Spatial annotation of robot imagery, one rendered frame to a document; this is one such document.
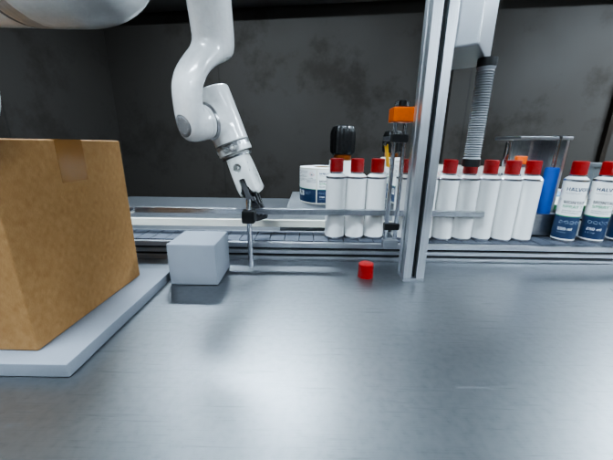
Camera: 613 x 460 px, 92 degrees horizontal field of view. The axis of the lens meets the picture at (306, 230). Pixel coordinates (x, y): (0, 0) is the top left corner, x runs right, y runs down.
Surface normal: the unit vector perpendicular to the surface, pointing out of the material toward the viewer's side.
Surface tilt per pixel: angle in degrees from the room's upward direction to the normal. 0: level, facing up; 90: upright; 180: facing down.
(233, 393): 0
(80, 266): 90
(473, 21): 90
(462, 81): 90
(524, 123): 90
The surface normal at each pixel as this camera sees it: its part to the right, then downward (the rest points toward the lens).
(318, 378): 0.01, -0.96
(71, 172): 1.00, 0.02
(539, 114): -0.14, 0.27
